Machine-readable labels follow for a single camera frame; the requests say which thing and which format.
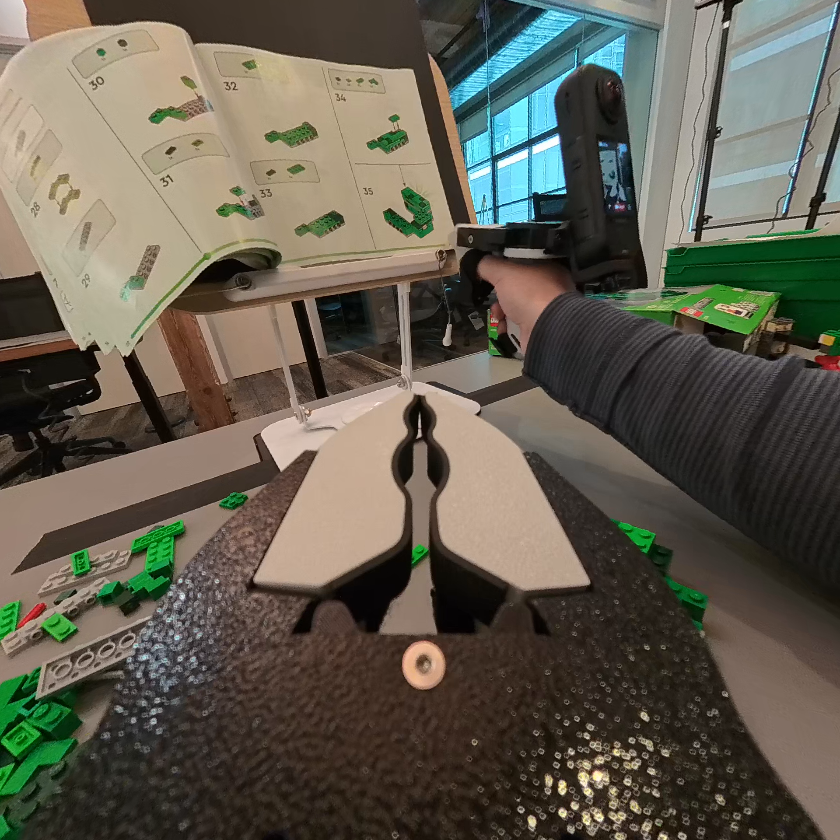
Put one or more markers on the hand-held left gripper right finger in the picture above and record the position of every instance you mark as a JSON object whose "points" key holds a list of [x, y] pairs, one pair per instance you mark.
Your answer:
{"points": [[505, 525]]}

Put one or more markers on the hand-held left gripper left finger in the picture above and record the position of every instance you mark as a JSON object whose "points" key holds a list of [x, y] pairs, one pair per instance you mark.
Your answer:
{"points": [[341, 518]]}

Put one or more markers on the green brick snake assembly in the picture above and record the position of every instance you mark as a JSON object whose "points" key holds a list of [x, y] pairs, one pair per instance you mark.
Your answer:
{"points": [[636, 535]]}

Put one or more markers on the person's right forearm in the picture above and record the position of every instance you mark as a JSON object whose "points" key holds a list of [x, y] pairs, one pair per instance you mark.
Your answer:
{"points": [[689, 407]]}

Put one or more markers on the grey desk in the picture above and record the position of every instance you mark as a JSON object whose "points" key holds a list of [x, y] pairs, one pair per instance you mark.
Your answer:
{"points": [[656, 505]]}

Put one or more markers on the person's right hand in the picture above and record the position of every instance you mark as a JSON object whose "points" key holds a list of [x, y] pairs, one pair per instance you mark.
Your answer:
{"points": [[525, 289]]}

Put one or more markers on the large office window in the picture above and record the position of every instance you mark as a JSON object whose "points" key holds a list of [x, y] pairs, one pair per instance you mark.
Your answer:
{"points": [[512, 164]]}

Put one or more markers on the small green brick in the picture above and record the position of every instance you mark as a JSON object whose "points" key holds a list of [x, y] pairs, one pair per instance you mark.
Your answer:
{"points": [[420, 555]]}

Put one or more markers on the white book stand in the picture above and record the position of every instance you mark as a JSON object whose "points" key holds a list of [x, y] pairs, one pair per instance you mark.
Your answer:
{"points": [[283, 446]]}

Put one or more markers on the green brick set box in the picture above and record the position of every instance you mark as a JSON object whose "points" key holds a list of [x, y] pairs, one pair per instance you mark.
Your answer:
{"points": [[722, 312]]}

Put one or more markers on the green storage bin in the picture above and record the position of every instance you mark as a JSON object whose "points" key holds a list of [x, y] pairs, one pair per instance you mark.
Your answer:
{"points": [[754, 262]]}

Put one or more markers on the black light stand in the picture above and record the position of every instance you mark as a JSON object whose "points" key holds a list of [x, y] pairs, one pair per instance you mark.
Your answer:
{"points": [[823, 131], [716, 98]]}

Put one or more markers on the white window blind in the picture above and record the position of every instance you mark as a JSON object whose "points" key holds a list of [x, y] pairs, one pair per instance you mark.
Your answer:
{"points": [[768, 118]]}

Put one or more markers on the dark brick figure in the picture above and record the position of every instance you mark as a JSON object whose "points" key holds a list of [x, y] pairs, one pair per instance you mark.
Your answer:
{"points": [[779, 336]]}

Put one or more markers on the grey studded long plate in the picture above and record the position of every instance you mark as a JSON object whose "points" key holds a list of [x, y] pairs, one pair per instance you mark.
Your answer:
{"points": [[85, 659]]}

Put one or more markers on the black office chair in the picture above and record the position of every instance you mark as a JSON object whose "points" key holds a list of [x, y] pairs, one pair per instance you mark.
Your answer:
{"points": [[46, 400]]}

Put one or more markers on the red green brick model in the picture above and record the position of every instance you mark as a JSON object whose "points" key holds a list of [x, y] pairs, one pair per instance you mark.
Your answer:
{"points": [[830, 351]]}

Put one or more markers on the red brick piece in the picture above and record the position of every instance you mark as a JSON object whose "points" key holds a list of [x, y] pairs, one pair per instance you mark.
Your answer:
{"points": [[31, 615]]}

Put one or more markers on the brick building instruction booklet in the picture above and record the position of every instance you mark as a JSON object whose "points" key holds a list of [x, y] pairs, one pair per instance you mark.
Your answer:
{"points": [[197, 164]]}

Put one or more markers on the pile of green bricks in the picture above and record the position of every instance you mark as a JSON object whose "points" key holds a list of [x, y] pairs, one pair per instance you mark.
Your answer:
{"points": [[33, 735]]}

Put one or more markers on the black monitor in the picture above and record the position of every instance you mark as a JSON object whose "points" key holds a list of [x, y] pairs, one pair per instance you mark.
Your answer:
{"points": [[26, 308]]}

